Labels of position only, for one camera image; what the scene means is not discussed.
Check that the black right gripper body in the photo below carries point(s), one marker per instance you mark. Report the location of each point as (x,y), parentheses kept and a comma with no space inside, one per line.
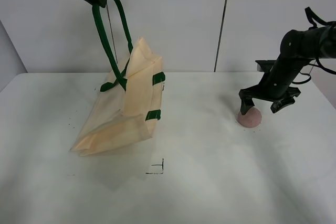
(275,82)

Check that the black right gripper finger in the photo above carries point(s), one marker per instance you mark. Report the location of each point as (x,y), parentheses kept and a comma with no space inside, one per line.
(246,105)
(278,105)

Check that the pink peach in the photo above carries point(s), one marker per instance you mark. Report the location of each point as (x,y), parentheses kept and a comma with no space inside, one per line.
(251,119)

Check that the white linen bag green handles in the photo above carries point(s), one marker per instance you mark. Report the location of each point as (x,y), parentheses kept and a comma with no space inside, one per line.
(129,103)

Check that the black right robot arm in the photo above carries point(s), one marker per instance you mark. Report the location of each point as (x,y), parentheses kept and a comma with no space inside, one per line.
(297,50)

